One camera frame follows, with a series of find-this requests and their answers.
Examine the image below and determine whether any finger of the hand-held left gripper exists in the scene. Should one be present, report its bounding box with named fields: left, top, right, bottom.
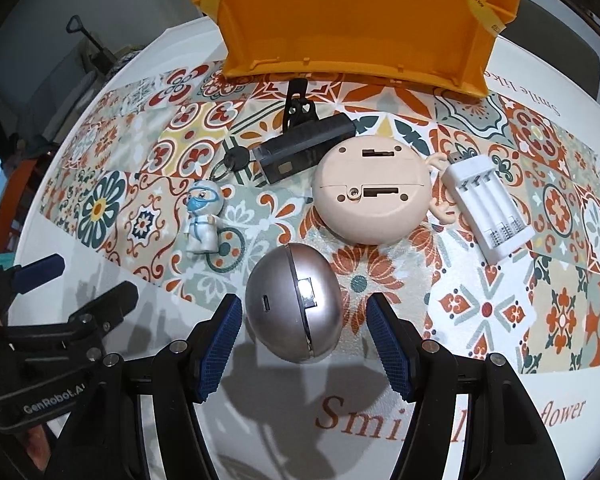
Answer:
left=9, top=254, right=66, bottom=295
left=69, top=281, right=140, bottom=332

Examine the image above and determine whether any black bike light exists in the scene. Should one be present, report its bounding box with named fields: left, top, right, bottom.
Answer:
left=252, top=79, right=357, bottom=186

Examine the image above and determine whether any white battery charger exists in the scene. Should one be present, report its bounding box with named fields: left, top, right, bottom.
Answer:
left=440, top=151, right=536, bottom=263

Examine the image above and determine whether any black d-handle tool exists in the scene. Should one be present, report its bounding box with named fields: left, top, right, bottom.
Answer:
left=66, top=15, right=111, bottom=68

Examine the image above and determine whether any silver egg-shaped device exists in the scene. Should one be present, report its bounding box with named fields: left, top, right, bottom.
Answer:
left=245, top=242, right=341, bottom=363

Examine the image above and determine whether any white doctor figurine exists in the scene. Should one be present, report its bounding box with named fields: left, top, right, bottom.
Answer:
left=184, top=180, right=226, bottom=255

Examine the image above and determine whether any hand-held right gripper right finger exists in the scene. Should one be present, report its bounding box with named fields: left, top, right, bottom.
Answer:
left=366, top=292, right=566, bottom=480

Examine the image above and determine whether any black key with ring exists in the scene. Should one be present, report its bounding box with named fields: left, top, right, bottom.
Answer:
left=211, top=146, right=253, bottom=181

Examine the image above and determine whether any orange plastic bin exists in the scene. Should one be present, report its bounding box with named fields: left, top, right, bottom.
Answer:
left=182, top=0, right=522, bottom=98

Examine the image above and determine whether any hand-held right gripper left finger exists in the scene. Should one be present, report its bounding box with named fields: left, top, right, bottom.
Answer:
left=45, top=294, right=243, bottom=480

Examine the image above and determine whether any beige round device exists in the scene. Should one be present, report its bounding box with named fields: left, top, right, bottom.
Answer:
left=312, top=135, right=458, bottom=246

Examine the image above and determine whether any orange crate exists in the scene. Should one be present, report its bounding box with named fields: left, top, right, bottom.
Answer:
left=0, top=157, right=51, bottom=256

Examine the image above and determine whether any grey chair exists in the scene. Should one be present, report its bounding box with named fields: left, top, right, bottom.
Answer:
left=500, top=22, right=600, bottom=101

